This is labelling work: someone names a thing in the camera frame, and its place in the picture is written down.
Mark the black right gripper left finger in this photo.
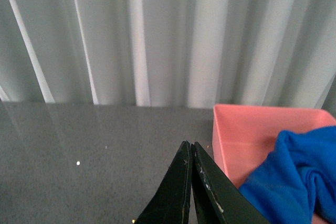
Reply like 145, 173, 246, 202
135, 141, 193, 224

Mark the white pleated curtain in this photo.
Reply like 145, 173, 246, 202
1, 0, 335, 112

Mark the blue microfiber cloth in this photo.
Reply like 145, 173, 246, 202
239, 126, 335, 223

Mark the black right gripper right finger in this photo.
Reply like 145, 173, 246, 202
192, 142, 269, 223

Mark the pink plastic box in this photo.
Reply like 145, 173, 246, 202
213, 104, 335, 223

